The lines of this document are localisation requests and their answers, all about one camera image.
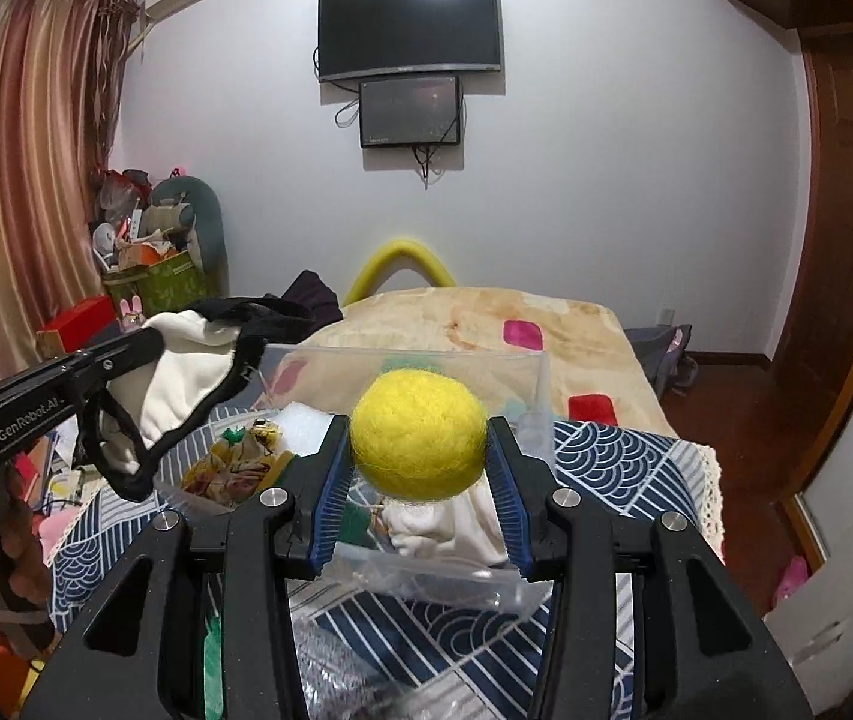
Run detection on pink rabbit toy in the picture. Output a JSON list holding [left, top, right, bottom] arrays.
[[119, 294, 145, 333]]

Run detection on green cardboard box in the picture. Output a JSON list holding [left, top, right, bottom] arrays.
[[101, 252, 209, 317]]

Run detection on beige bed blanket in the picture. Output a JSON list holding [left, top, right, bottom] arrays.
[[308, 288, 675, 437]]

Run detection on blue white patterned tablecloth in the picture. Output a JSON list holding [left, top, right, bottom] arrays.
[[51, 421, 723, 718]]

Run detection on small wall monitor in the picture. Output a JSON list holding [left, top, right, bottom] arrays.
[[358, 75, 462, 148]]

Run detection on floral yellow fabric scrunchie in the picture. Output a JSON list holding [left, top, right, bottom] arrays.
[[179, 419, 295, 509]]

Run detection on red box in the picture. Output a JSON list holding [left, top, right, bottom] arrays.
[[34, 294, 116, 359]]

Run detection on yellow foam arch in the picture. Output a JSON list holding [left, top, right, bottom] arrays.
[[342, 238, 458, 305]]

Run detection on striped red gold curtain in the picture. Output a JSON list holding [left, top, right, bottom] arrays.
[[0, 0, 140, 379]]

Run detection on large wall television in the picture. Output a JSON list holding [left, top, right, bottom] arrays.
[[316, 0, 503, 82]]

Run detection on green knitted doll clothes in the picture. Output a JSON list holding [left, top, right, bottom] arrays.
[[202, 611, 225, 720]]

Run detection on silver scrubber in bag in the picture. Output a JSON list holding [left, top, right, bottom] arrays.
[[293, 619, 467, 718]]

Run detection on clear plastic storage bin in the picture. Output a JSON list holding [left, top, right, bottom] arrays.
[[155, 344, 555, 616]]

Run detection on grey backpack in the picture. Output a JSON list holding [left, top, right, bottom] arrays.
[[625, 323, 698, 400]]

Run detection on black white face mask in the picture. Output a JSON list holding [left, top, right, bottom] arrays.
[[80, 294, 314, 502]]

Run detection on wooden door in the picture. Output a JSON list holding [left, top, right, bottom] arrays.
[[773, 23, 853, 497]]

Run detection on black clothing pile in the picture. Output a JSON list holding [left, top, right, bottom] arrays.
[[282, 270, 344, 332]]

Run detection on grey green neck pillow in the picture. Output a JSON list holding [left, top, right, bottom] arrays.
[[150, 176, 228, 296]]

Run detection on white foam block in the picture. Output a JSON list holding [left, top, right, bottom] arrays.
[[271, 401, 332, 457]]

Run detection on cream drawstring pouch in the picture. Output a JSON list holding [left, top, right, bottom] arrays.
[[381, 475, 508, 566]]

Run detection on yellow felt ball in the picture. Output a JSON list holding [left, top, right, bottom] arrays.
[[350, 369, 488, 502]]

